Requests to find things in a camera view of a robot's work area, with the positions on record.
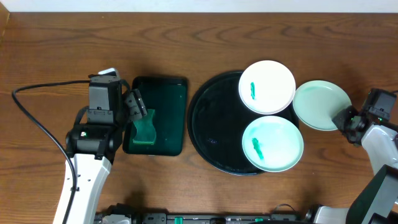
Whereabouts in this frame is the black round tray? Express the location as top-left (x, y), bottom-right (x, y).
top-left (186, 70), bottom-right (300, 176)

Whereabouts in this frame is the mint plate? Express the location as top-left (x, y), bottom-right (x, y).
top-left (293, 80), bottom-right (352, 131)
top-left (241, 116), bottom-right (304, 172)

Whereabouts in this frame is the green sponge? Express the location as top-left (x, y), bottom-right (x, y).
top-left (132, 109), bottom-right (157, 145)

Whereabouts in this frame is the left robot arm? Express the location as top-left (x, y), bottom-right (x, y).
top-left (53, 89), bottom-right (147, 223)

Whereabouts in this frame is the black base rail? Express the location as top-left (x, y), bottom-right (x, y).
top-left (93, 213), bottom-right (307, 224)

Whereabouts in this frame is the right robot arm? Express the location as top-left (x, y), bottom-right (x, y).
top-left (310, 106), bottom-right (397, 224)

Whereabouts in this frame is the black rectangular tray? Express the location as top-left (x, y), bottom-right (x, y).
top-left (123, 77), bottom-right (188, 156)

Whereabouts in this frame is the white plate top right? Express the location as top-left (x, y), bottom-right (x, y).
top-left (238, 60), bottom-right (296, 115)

